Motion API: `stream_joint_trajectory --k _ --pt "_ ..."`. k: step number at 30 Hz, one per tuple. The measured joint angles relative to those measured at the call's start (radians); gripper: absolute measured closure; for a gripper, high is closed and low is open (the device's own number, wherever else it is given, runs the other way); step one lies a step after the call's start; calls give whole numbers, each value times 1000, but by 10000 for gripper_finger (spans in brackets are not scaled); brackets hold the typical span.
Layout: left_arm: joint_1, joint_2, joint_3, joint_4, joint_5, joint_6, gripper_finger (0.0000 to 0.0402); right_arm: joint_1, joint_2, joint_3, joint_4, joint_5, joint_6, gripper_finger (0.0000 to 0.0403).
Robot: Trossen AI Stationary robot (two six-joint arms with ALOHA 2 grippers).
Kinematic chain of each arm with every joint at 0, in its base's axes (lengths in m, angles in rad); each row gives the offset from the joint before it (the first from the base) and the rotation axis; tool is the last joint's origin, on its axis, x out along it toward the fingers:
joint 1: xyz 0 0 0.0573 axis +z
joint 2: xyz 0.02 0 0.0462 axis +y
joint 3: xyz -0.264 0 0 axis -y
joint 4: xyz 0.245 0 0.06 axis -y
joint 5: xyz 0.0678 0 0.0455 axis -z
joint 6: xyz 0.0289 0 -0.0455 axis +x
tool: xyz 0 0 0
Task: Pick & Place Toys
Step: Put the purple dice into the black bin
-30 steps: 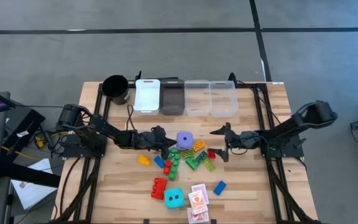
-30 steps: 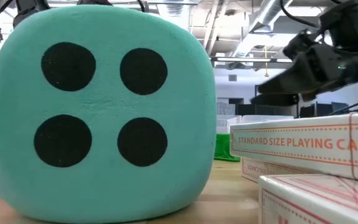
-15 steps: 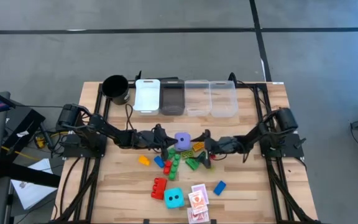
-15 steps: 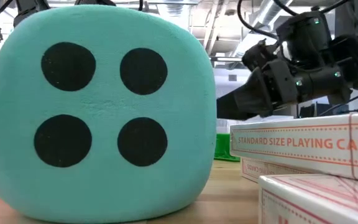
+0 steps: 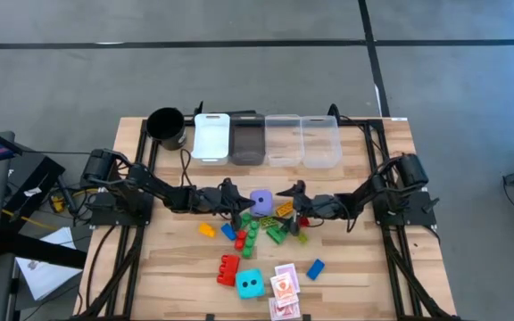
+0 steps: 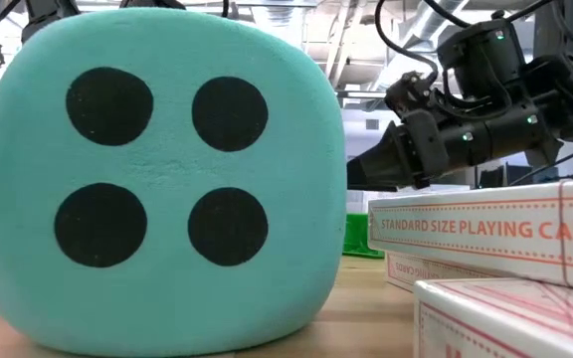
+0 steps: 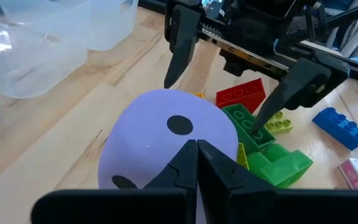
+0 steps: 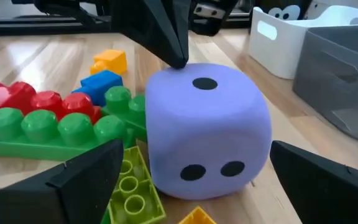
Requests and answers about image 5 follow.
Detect large red toy block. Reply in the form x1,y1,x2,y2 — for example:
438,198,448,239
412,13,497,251
216,254,241,287

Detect black aluminium table frame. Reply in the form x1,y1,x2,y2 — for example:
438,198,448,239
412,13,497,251
71,101,461,321

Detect yellow toy block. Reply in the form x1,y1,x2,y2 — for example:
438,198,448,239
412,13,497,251
197,221,218,239

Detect wide green toy block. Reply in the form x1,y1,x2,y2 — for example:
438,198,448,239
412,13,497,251
265,225,291,245

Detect clear plastic bin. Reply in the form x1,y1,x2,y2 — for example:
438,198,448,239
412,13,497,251
264,114,305,169
300,115,344,169

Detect purple plush dice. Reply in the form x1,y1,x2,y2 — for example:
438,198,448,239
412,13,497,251
249,189,275,218

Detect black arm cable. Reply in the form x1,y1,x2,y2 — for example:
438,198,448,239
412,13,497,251
344,205,363,234
178,148,195,188

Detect red-backed playing card deck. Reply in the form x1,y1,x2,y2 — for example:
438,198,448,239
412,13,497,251
268,297,302,321

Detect orange studded plate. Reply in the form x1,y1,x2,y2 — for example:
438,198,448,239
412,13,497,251
274,200,295,218

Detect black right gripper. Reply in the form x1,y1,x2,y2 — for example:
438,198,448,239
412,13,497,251
276,179,343,238

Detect teal plush dice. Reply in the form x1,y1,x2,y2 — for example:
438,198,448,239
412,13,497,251
235,267,267,300

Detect rubber-banded playing card deck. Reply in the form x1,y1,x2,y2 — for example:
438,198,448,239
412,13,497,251
269,271,300,309

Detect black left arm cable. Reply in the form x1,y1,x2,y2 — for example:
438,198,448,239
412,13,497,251
178,148,195,188

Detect smoky grey plastic bin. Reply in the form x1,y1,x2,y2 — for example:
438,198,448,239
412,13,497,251
228,112,267,167

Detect white paper sheets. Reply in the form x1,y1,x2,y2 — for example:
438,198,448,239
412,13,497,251
15,226,84,301

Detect black bucket with face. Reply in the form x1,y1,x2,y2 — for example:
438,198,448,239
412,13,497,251
145,106,187,152

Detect flat blue toy brick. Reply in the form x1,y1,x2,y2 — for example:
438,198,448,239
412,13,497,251
305,259,326,282

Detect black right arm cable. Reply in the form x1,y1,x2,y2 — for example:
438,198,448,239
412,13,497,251
344,205,363,234

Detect yellow cable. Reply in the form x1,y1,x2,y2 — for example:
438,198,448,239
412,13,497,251
1,208,60,232

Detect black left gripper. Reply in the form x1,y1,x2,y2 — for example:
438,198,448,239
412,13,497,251
193,178,257,232

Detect long green toy block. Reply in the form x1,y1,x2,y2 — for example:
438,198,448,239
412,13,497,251
241,219,261,259

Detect white plastic bin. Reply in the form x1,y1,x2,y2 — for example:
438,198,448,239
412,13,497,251
190,112,231,166

